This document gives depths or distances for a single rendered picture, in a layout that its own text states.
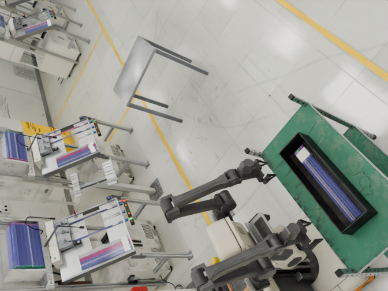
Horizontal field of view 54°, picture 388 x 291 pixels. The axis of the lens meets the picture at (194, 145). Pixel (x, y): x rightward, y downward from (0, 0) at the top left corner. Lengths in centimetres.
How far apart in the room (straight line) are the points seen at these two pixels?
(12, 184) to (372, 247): 390
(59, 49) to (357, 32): 576
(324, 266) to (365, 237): 92
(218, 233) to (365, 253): 72
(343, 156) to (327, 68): 151
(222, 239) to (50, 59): 645
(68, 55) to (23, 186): 373
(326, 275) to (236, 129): 177
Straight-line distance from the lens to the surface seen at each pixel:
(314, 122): 229
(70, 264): 396
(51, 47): 787
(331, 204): 214
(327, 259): 292
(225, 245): 202
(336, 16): 372
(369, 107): 325
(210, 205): 212
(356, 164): 212
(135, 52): 441
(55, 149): 497
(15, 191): 495
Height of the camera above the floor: 284
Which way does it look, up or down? 40 degrees down
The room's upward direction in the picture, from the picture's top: 75 degrees counter-clockwise
